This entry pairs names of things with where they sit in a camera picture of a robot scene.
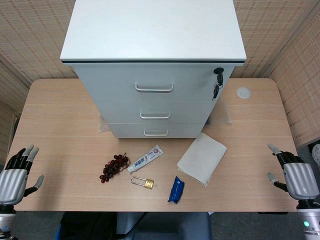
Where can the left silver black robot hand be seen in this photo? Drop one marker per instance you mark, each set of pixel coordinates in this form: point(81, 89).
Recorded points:
point(12, 181)

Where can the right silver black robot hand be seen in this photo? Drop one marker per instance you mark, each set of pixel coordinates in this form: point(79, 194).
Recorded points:
point(298, 178)

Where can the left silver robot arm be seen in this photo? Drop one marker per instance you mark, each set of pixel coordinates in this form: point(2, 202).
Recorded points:
point(6, 222)

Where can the grey drawer with handle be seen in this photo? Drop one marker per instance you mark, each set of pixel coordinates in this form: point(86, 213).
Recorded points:
point(117, 112)

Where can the grey drawer with keys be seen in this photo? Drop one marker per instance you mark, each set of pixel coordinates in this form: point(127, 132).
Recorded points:
point(107, 80)

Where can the white drawer cabinet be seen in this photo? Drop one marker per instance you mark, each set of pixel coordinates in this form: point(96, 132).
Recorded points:
point(152, 30)

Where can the white shoe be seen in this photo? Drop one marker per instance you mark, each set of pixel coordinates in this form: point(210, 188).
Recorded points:
point(317, 157)

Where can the folded white towel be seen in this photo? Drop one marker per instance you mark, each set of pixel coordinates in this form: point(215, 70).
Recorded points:
point(201, 160)

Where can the large clear plastic support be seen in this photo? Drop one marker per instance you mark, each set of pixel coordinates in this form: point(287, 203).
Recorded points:
point(223, 112)

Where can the grey round desk grommet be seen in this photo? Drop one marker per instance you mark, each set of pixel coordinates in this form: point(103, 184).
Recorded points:
point(243, 92)

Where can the small clear plastic support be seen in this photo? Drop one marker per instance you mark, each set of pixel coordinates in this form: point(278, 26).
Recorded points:
point(103, 126)

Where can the black hanging key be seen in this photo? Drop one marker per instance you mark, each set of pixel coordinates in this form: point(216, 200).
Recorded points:
point(215, 92)

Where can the blue snack packet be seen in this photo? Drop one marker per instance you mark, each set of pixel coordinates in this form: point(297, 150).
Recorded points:
point(176, 190)

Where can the black key in lock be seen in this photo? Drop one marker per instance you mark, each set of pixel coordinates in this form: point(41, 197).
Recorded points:
point(220, 75)

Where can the blue chair seat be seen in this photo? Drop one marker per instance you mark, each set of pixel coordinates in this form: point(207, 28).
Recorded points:
point(175, 226)

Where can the white toothpaste tube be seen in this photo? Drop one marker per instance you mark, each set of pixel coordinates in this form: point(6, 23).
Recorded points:
point(146, 158)

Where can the brass padlock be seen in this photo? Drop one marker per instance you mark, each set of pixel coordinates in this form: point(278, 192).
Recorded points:
point(148, 184)

